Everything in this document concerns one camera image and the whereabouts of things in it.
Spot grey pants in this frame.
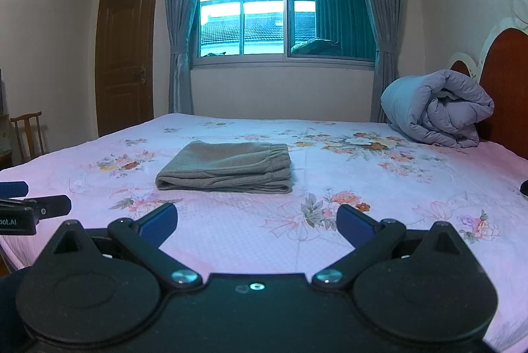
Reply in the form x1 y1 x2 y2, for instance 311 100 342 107
155 140 294 195

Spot wooden chair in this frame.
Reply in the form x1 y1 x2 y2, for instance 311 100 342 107
10 111 46 164

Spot brown wooden door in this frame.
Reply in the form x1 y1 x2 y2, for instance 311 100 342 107
95 0 163 138

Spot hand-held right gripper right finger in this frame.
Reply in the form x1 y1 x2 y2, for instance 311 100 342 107
311 203 480 292

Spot grey-blue curtain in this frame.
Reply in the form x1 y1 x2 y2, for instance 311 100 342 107
164 0 214 115
350 0 414 124

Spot dark cloth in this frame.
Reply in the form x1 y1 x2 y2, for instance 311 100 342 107
0 269 30 353

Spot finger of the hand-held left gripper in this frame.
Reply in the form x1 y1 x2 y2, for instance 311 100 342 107
24 194 72 220
0 181 30 197

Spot red-brown wooden headboard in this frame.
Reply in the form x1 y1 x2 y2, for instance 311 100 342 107
447 18 528 160

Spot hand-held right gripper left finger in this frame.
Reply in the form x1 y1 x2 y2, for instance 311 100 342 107
34 203 204 290

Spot bed with floral pink sheet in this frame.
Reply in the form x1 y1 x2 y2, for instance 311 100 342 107
0 113 528 353

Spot cloth on window ledge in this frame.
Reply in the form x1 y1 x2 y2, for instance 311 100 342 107
290 38 341 57

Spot rolled lilac quilt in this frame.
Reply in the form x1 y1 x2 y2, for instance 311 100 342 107
380 69 495 149

